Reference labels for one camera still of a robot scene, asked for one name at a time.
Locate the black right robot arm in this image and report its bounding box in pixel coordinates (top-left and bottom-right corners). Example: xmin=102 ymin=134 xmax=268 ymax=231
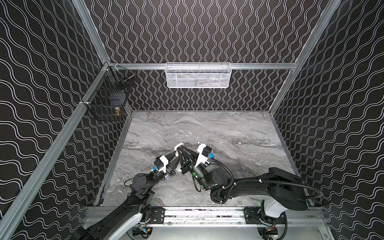
xmin=175 ymin=144 xmax=324 ymax=227

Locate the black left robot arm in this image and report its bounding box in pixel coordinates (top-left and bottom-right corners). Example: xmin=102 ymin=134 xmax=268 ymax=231
xmin=71 ymin=151 xmax=179 ymax=240

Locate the small brass object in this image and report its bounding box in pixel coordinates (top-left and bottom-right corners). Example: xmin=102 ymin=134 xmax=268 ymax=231
xmin=115 ymin=107 xmax=121 ymax=117

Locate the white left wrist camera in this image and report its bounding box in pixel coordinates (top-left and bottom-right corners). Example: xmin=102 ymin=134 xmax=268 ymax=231
xmin=151 ymin=155 xmax=169 ymax=174

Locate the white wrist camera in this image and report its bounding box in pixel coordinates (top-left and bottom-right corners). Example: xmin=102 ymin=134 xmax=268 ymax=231
xmin=195 ymin=142 xmax=213 ymax=167
xmin=151 ymin=155 xmax=169 ymax=174

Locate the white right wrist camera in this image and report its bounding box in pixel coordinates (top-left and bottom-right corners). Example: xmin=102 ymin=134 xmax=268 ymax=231
xmin=195 ymin=142 xmax=213 ymax=167

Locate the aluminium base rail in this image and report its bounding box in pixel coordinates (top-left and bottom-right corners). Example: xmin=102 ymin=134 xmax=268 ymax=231
xmin=138 ymin=207 xmax=328 ymax=228

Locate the white wire mesh basket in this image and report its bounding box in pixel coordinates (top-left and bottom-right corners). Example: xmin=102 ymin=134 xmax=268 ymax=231
xmin=165 ymin=62 xmax=232 ymax=89

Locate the black wire basket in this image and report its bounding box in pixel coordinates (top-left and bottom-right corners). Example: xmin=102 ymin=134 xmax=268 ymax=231
xmin=86 ymin=67 xmax=137 ymax=123

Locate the aluminium corner frame post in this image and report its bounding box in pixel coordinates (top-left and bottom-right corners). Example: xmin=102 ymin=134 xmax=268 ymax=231
xmin=73 ymin=0 xmax=110 ymax=63

